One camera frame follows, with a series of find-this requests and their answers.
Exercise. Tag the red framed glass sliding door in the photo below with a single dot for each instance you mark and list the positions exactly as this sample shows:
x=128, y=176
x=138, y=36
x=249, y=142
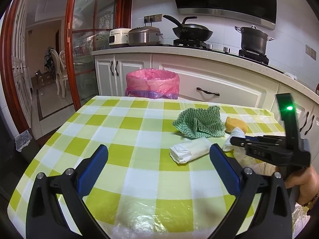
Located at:
x=85, y=28

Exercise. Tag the person's right hand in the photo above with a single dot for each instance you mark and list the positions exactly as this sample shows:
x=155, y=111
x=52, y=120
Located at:
x=307, y=180

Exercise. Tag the white tissue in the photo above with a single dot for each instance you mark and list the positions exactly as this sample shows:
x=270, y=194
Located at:
x=235, y=140

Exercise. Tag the green zigzag cloth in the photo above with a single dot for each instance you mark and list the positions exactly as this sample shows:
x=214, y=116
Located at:
x=200, y=123

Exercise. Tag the white rice cooker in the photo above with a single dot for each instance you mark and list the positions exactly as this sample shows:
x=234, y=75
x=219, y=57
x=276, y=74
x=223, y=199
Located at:
x=119, y=37

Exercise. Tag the black stock pot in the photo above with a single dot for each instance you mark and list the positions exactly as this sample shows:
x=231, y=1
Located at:
x=253, y=39

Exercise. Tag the wall power socket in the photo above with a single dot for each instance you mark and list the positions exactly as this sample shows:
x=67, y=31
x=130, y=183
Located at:
x=153, y=18

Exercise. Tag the black wok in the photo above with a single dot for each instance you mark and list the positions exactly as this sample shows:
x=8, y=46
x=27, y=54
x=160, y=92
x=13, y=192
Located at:
x=189, y=31

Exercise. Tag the black gas stove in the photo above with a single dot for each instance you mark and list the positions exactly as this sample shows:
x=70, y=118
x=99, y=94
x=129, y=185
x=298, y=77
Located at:
x=225, y=51

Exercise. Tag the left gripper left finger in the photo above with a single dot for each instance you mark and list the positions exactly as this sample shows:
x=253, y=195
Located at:
x=45, y=218

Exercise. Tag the white green plastic package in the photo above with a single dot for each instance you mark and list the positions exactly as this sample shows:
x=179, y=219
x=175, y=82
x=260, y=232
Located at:
x=190, y=150

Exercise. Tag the pink-lined trash bin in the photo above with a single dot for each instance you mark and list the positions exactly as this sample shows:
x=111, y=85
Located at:
x=152, y=84

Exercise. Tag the white dining chair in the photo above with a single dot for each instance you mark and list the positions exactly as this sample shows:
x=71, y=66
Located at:
x=61, y=75

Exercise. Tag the yellow sponge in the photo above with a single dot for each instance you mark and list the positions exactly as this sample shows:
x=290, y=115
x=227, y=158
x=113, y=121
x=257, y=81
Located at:
x=231, y=123

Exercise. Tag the wall light switch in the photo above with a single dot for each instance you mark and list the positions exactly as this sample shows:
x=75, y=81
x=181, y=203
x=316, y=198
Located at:
x=311, y=52

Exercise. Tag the white lower kitchen cabinets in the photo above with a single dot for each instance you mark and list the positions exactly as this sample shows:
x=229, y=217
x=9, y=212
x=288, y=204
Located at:
x=210, y=76

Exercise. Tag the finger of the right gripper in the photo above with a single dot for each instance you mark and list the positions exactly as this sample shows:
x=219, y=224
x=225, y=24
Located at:
x=267, y=138
x=253, y=147

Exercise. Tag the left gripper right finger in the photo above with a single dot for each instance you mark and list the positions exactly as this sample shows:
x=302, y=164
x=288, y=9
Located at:
x=272, y=218

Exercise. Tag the green checkered tablecloth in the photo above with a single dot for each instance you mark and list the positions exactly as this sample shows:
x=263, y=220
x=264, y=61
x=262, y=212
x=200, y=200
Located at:
x=141, y=192

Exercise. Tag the stainless steel pressure cooker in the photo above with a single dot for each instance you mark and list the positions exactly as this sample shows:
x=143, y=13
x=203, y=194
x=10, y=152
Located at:
x=144, y=36

